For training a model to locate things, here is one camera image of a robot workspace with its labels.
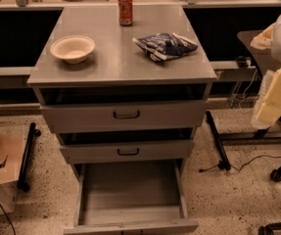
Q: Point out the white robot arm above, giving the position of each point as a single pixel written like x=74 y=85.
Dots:
x=267 y=109

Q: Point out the blue chip bag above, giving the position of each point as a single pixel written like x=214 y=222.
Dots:
x=165 y=46

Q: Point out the grey drawer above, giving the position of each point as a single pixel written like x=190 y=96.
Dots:
x=134 y=198
x=124 y=116
x=127 y=152

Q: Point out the dark side table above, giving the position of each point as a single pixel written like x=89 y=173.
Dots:
x=264 y=62

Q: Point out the black right table foot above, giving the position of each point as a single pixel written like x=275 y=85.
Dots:
x=224 y=162

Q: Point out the cream paper bowl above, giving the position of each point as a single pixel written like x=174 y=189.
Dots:
x=72 y=49

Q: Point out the black left table foot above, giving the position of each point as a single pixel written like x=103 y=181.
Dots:
x=32 y=133

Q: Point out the yellow foam-covered gripper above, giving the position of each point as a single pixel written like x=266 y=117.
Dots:
x=267 y=111

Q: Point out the orange soda can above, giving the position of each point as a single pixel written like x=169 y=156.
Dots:
x=125 y=12

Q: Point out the grey drawer cabinet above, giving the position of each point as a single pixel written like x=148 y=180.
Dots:
x=118 y=71

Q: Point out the black table foot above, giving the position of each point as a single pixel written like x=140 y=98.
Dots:
x=32 y=133
x=224 y=162

